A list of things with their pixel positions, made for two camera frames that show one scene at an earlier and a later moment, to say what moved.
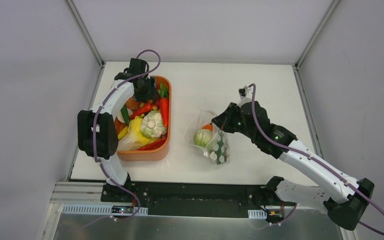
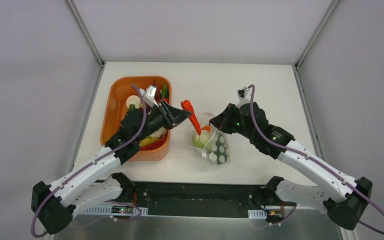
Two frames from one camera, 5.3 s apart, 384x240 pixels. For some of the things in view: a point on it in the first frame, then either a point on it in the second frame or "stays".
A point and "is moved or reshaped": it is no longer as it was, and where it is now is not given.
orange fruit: (208, 127) stays
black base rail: (195, 199) stays
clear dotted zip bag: (203, 134) stays
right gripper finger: (221, 121) stays
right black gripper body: (227, 117) stays
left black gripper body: (147, 93) → (167, 115)
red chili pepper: (141, 110) is moved or reshaped
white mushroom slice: (120, 116) → (134, 100)
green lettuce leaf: (163, 91) stays
